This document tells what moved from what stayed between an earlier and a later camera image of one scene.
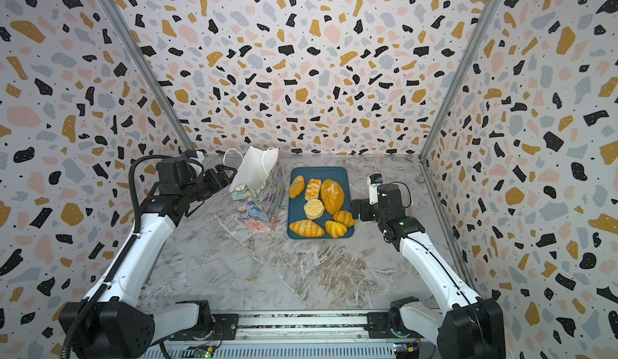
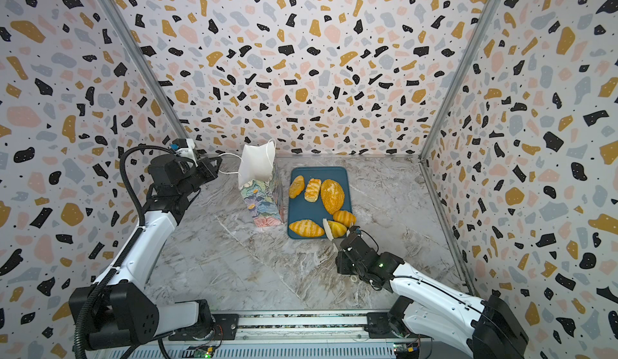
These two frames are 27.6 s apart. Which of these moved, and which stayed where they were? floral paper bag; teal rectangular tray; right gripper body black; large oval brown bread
Moved: right gripper body black; floral paper bag
Stayed: large oval brown bread; teal rectangular tray
